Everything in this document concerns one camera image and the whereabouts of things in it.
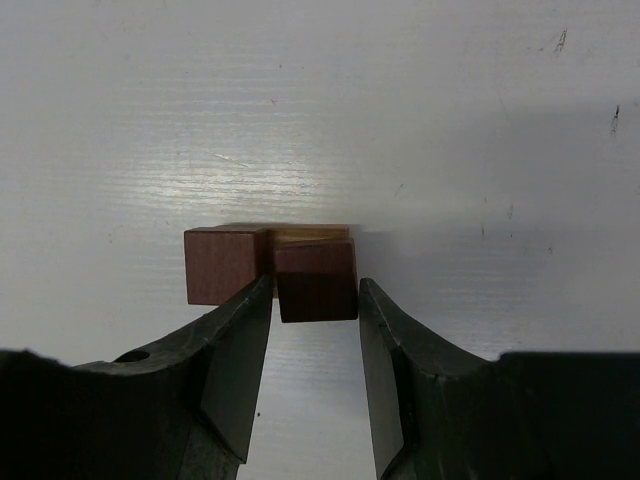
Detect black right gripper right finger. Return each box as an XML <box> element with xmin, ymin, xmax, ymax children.
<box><xmin>359</xmin><ymin>279</ymin><xmax>639</xmax><ymax>479</ymax></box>

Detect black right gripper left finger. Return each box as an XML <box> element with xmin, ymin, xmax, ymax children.
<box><xmin>1</xmin><ymin>276</ymin><xmax>273</xmax><ymax>479</ymax></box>

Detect reddish brown cube block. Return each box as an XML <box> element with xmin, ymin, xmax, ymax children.
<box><xmin>184</xmin><ymin>225</ymin><xmax>269</xmax><ymax>306</ymax></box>

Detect dark brown small block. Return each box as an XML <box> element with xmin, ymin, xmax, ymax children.
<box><xmin>274</xmin><ymin>238</ymin><xmax>358</xmax><ymax>323</ymax></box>

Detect walnut base block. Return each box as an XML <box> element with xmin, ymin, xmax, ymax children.
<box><xmin>266</xmin><ymin>224</ymin><xmax>350</xmax><ymax>245</ymax></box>

